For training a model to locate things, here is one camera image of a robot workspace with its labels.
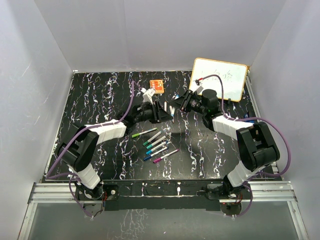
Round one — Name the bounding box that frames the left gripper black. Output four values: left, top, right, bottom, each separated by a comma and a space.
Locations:
134, 101, 173, 125

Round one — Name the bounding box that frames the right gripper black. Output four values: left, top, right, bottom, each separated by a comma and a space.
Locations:
169, 89, 207, 115

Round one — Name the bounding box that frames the light blue marker pen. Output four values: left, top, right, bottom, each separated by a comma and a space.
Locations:
170, 107, 175, 123

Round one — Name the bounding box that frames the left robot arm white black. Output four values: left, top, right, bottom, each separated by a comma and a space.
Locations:
56, 101, 173, 200

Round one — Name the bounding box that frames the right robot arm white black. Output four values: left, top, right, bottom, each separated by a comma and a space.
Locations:
169, 89, 280, 199

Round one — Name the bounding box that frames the dark green marker pen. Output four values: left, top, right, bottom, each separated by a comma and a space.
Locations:
143, 131, 162, 146

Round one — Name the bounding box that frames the teal marker pen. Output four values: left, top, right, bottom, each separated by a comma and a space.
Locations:
146, 135, 166, 149

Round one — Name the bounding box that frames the light green marker pen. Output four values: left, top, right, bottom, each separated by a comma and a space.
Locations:
131, 127, 158, 138

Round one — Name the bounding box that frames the cyan marker pen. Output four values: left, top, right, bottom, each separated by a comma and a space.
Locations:
145, 141, 168, 155

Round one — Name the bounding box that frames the magenta marker pen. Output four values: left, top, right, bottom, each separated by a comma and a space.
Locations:
153, 149, 180, 164

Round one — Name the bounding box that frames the dark blue marker pen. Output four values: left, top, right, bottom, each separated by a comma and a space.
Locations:
143, 146, 168, 162

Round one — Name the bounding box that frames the blue object at edge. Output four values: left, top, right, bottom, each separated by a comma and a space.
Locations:
243, 113, 250, 119

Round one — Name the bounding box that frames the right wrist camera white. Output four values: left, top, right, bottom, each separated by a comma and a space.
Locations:
194, 78, 204, 95

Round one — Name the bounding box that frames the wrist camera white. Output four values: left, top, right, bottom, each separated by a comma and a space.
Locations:
194, 78, 204, 95
141, 87, 156, 104

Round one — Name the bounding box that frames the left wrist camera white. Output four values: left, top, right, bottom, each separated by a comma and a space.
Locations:
141, 87, 156, 104

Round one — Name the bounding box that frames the white board orange frame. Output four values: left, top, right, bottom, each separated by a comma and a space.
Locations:
188, 57, 248, 102

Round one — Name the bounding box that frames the black base frame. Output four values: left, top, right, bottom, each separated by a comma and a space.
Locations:
72, 178, 253, 212

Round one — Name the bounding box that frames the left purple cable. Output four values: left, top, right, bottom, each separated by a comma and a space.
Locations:
46, 80, 148, 218

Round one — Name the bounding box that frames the aluminium rail frame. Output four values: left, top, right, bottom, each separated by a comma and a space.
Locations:
18, 179, 308, 240

